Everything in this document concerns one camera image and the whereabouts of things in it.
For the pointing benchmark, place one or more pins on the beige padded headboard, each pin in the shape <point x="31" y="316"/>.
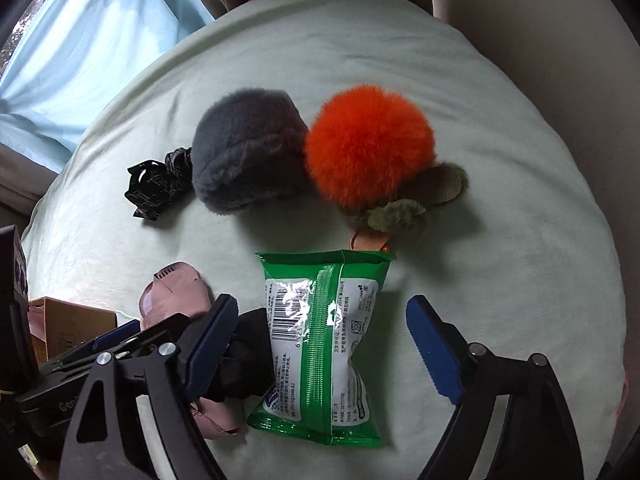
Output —
<point x="550" y="35"/>

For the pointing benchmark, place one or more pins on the black hair claw clip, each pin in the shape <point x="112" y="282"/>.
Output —
<point x="150" y="187"/>

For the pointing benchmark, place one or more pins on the grey fluffy hat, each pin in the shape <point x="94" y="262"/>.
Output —
<point x="245" y="150"/>

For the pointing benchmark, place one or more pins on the orange fluffy pompom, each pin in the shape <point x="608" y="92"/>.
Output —
<point x="370" y="145"/>

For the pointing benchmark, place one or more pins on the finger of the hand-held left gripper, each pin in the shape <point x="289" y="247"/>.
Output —
<point x="75" y="375"/>
<point x="117" y="331"/>

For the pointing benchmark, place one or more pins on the brown cardboard box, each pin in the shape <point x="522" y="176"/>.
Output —
<point x="75" y="321"/>

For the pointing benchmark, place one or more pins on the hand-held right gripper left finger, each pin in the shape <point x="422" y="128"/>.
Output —
<point x="210" y="342"/>

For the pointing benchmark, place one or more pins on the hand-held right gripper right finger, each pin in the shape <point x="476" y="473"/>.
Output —
<point x="436" y="355"/>

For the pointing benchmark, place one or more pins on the green wet wipes packet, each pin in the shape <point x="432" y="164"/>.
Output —
<point x="320" y="340"/>

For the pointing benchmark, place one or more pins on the light blue curtain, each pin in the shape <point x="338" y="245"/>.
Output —
<point x="100" y="40"/>

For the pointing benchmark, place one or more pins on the olive green plush toy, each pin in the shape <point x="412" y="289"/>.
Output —
<point x="400" y="212"/>

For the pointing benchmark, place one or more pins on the light green bed sheet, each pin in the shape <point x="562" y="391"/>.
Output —
<point x="500" y="210"/>

